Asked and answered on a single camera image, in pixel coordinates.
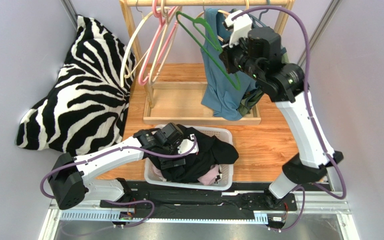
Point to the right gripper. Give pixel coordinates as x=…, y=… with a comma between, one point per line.
x=229, y=57

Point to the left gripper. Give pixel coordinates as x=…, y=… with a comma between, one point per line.
x=166, y=163

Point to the blue tank top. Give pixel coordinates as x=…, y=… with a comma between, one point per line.
x=220, y=95

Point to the olive green tank top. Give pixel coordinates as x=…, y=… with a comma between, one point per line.
x=253, y=95

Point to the mauve tank top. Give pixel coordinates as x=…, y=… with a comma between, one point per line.
x=211, y=177

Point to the wooden hanger with blue top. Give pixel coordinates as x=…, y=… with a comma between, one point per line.
x=225, y=13

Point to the black top green trim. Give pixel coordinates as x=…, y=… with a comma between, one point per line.
x=212, y=151

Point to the pink hanger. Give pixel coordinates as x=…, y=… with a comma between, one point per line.
x=148, y=56

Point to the cream hanger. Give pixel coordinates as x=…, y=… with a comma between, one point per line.
x=128, y=50

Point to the teal hanger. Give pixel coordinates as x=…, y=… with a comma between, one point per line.
x=263, y=10

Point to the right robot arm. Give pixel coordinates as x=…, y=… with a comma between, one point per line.
x=257, y=52

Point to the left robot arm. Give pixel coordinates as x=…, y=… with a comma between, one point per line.
x=73, y=179

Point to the white plastic basket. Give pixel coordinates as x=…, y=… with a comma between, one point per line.
x=227, y=170

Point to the wooden clothes rack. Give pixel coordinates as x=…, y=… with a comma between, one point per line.
x=177, y=98

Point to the zebra print blanket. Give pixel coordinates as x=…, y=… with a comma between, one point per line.
x=87, y=108

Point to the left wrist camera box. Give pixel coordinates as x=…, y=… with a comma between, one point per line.
x=188, y=146

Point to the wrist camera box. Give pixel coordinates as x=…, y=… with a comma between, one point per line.
x=240, y=26
x=188, y=146

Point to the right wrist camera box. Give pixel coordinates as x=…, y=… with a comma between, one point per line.
x=240, y=26

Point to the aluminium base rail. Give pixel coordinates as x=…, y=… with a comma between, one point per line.
x=242, y=203

